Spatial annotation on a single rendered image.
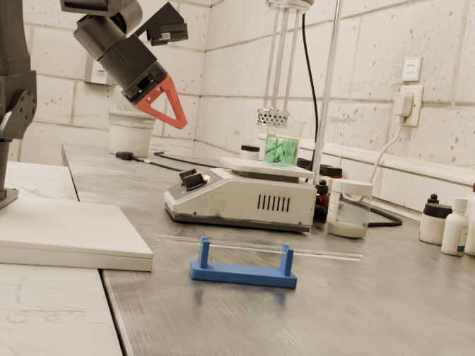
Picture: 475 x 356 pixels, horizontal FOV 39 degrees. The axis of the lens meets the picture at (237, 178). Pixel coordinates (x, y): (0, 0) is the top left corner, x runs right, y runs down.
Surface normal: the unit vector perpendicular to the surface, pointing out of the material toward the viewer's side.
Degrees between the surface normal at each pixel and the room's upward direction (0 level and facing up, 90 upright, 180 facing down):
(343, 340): 0
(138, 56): 90
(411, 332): 0
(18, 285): 0
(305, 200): 90
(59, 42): 90
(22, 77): 91
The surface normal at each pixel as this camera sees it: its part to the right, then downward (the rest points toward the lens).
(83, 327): 0.13, -0.99
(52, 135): 0.28, 0.12
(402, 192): -0.95, -0.10
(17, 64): 0.94, 0.17
